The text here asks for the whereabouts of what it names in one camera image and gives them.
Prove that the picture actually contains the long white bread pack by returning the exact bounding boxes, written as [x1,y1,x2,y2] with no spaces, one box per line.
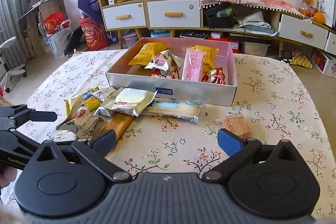
[141,98,205,123]

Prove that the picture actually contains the gold wafer pack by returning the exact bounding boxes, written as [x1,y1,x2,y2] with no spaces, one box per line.
[102,113,135,141]

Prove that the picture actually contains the yellow snack pack left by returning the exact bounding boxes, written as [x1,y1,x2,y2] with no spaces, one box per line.
[128,42,168,67]

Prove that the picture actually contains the small silver snack pack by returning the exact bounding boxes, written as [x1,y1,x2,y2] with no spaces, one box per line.
[92,87,117,118]

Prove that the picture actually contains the white nut pack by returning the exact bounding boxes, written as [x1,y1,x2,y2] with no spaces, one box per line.
[145,50,183,73]
[56,98,109,140]

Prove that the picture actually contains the low tv console white drawers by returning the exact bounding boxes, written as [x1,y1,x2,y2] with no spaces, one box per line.
[214,4,335,55]

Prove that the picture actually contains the person left hand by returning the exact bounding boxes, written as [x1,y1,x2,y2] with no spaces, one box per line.
[0,166,18,189]

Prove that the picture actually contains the red candy snack pack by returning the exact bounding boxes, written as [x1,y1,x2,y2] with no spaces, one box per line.
[202,68,226,85]

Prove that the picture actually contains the white office chair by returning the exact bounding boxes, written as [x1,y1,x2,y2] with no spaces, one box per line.
[1,36,27,93]

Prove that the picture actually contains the pink and silver cardboard box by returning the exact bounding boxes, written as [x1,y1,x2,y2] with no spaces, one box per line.
[106,38,238,106]

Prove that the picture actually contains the yellow blue-label snack pack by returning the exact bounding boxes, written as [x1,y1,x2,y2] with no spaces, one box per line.
[64,87,101,115]

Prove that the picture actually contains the yellow snack pack right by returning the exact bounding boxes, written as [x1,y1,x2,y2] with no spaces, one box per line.
[190,45,219,74]

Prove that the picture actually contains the floral tablecloth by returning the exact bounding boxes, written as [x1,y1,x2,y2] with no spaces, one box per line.
[18,50,335,218]

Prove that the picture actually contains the white cream snack pack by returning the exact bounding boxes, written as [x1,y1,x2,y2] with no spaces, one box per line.
[101,88,157,117]

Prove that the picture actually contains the wooden cabinet with white drawers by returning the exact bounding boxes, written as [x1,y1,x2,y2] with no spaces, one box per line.
[98,0,202,48]

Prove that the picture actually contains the orange fruit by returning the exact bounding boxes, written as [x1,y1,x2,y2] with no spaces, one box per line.
[313,11,325,24]

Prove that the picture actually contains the pink snack pack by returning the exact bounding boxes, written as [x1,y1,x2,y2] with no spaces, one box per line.
[181,48,206,82]

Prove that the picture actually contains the red gift bag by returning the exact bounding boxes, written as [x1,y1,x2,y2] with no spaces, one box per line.
[79,17,110,51]

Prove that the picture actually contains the red shoe box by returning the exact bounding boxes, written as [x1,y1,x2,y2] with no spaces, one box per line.
[207,36,239,53]

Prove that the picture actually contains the clear pack orange crackers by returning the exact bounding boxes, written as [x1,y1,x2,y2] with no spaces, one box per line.
[216,114,253,139]

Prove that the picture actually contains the purple plush toy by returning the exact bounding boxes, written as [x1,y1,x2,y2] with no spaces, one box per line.
[77,0,103,24]

